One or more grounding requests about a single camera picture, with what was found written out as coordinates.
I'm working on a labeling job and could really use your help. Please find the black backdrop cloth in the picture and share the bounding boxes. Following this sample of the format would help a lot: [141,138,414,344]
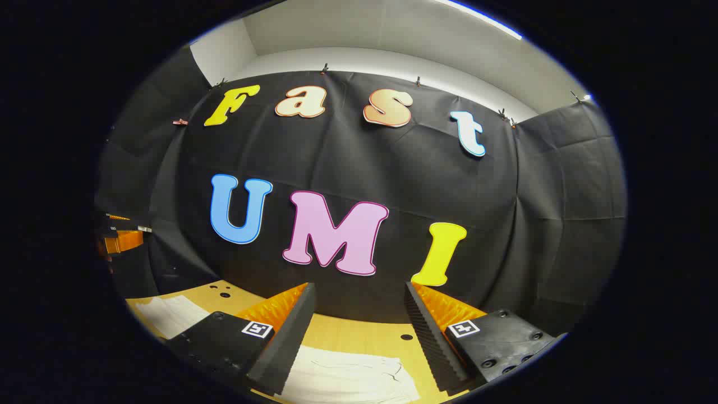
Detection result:
[94,48,628,337]

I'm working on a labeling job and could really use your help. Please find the white jeans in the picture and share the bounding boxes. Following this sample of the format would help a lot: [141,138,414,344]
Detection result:
[135,295,420,404]

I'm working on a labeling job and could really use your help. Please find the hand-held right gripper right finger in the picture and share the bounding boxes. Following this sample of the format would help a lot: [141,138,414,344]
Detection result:
[404,282,568,394]

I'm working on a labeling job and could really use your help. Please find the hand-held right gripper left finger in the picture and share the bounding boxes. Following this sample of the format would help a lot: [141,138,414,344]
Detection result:
[165,282,318,396]

